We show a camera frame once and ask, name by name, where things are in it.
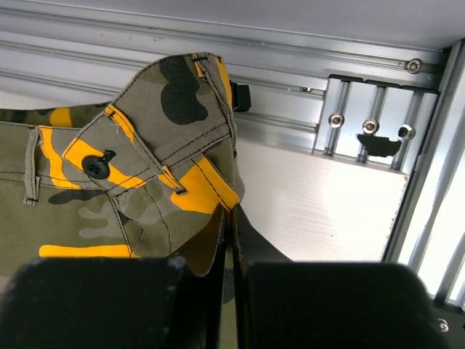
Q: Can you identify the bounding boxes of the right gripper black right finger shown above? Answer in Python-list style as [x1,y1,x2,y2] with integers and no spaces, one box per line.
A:
[231,206,448,348]

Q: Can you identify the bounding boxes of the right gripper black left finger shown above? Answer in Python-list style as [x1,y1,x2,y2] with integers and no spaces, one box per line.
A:
[1,208,226,348]

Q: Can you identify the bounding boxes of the camouflage yellow green trousers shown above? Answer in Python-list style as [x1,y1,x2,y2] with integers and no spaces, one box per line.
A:
[0,52,246,349]

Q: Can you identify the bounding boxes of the aluminium frame profile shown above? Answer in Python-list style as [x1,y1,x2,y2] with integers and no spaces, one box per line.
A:
[1,1,464,300]

